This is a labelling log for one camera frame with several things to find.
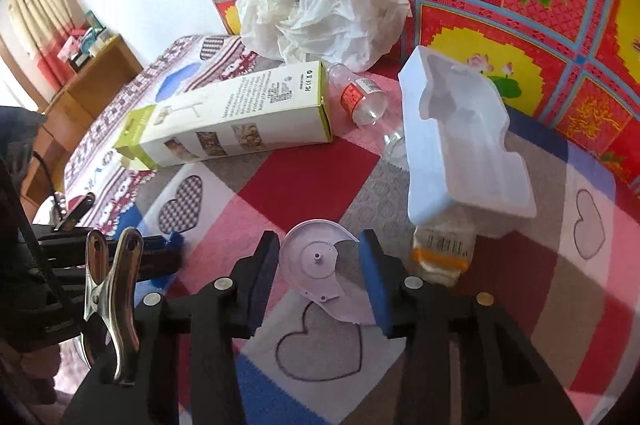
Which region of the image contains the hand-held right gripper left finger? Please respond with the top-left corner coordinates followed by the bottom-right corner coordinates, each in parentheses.
top-left (60, 230), bottom-right (281, 425)

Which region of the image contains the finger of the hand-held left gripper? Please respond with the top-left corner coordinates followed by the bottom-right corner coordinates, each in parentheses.
top-left (50, 252), bottom-right (183, 288)
top-left (35, 230), bottom-right (185, 256)

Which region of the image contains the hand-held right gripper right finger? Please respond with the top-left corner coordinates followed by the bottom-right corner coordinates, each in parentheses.
top-left (358, 229), bottom-right (583, 425)

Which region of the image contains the clear bottle with red label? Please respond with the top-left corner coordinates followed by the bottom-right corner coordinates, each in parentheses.
top-left (325, 62), bottom-right (390, 127)

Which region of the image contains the white paper bag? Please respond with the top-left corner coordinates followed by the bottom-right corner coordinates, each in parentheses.
top-left (235, 0), bottom-right (413, 73)

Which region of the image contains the metal spring clip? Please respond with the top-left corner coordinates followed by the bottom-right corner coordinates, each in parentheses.
top-left (52, 192), bottom-right (96, 231)
top-left (82, 227), bottom-right (145, 386)

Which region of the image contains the clear bottle with orange label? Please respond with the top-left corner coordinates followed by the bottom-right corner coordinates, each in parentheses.
top-left (382, 128), bottom-right (478, 288)

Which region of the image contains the plaid heart blanket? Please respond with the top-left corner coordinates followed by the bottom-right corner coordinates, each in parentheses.
top-left (47, 34), bottom-right (640, 425)

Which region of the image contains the white styrofoam packing block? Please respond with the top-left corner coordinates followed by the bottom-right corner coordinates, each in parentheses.
top-left (398, 45), bottom-right (538, 238)

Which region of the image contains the white and green cardboard box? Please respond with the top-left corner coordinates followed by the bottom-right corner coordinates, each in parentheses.
top-left (112, 60), bottom-right (335, 171)

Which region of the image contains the wooden cabinet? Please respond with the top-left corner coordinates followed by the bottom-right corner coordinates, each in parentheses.
top-left (20, 34), bottom-right (145, 206)

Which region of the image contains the pink box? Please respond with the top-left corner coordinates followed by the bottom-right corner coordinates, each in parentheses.
top-left (56, 36), bottom-right (83, 62)

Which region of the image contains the teal box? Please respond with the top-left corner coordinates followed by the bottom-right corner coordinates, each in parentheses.
top-left (80, 11), bottom-right (108, 51)

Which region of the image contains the beige curtain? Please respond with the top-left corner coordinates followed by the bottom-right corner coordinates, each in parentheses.
top-left (0, 0), bottom-right (88, 106)

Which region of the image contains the thick black cable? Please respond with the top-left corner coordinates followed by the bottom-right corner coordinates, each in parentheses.
top-left (30, 150), bottom-right (68, 211)

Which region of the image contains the red floral wall cloth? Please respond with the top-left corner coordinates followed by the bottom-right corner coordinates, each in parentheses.
top-left (170, 0), bottom-right (640, 201)

